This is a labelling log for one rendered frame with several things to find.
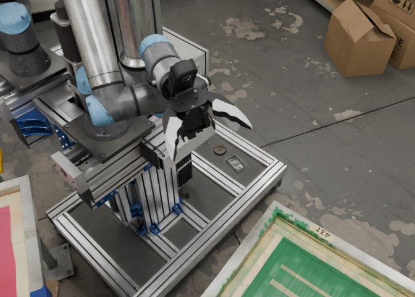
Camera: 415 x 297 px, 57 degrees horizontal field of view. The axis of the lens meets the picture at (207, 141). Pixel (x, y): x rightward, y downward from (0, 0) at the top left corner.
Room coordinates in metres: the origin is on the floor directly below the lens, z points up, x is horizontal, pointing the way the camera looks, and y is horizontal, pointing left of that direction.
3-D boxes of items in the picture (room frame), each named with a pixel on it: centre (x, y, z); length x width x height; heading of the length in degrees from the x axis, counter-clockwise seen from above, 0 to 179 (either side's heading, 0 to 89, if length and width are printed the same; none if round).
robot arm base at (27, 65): (1.25, 0.69, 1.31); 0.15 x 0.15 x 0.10
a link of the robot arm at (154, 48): (0.72, 0.11, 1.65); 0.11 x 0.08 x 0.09; 23
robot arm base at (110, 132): (0.91, 0.33, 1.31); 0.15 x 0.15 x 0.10
